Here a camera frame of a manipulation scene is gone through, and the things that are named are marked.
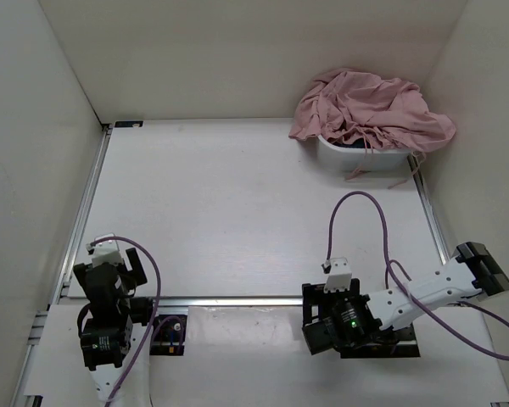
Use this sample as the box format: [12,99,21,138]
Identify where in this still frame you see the pink trousers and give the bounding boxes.
[288,68,456,181]

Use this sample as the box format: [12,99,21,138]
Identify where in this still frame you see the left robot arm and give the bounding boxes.
[73,243,161,406]

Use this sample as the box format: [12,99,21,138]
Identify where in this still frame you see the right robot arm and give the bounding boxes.
[302,242,509,359]

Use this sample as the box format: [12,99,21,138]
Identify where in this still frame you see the white plastic basket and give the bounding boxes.
[316,135,411,173]

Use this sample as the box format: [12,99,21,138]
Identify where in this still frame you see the blue folded jeans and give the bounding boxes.
[333,139,366,148]

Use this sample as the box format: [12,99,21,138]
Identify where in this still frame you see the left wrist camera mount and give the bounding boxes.
[86,233,124,268]

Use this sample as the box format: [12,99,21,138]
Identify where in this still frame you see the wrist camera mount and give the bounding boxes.
[86,233,124,268]
[322,257,352,293]

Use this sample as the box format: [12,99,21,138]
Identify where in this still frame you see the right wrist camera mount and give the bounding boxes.
[322,257,352,293]

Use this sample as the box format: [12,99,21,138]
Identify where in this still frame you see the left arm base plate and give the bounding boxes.
[150,314,187,356]

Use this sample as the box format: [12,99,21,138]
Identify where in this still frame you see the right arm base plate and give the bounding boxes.
[339,324,421,360]

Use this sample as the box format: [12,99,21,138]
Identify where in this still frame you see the aluminium table frame rail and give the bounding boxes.
[8,122,450,407]

